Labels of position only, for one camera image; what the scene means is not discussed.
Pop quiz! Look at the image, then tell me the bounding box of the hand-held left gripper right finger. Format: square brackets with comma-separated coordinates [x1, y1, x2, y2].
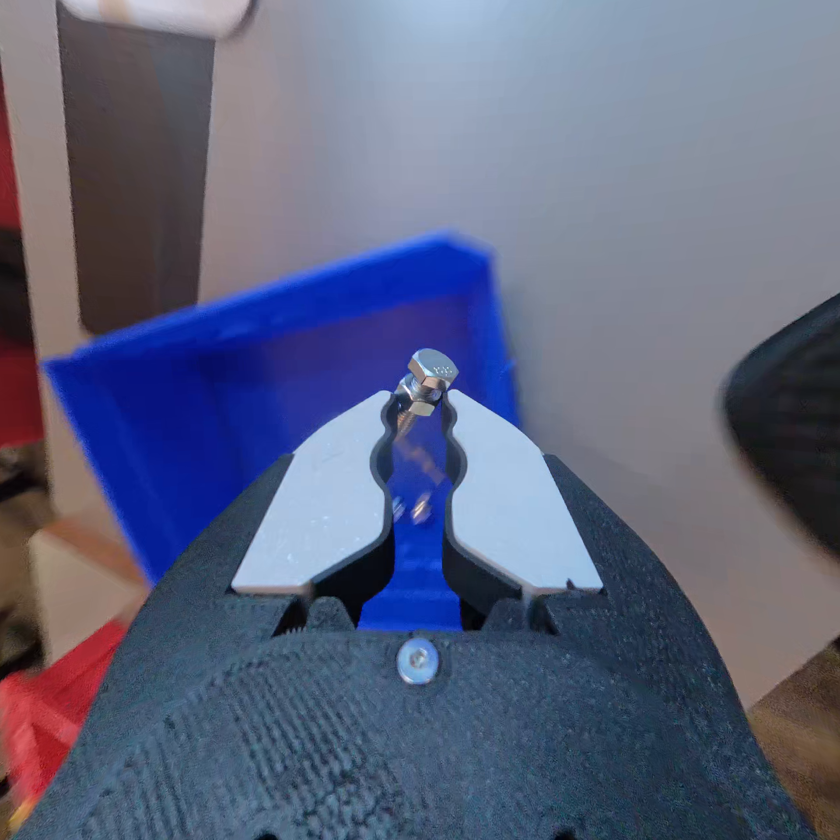
[441, 389, 607, 607]

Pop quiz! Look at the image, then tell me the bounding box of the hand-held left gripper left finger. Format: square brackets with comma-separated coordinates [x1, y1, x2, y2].
[230, 392, 397, 610]

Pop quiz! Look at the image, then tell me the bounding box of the blue plastic bin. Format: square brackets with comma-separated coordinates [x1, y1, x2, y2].
[40, 233, 522, 634]

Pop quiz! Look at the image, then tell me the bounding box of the steel hex bolt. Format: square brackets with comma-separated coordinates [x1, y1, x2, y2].
[394, 347, 462, 421]

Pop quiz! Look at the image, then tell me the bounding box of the red plastic container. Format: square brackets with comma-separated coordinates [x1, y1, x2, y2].
[0, 79, 44, 447]
[0, 617, 132, 817]

